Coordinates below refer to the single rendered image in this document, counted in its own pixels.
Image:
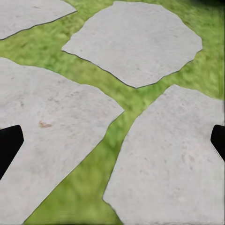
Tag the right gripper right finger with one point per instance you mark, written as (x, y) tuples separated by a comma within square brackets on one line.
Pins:
[(218, 139)]

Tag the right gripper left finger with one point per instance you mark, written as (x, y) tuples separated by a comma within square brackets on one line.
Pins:
[(11, 140)]

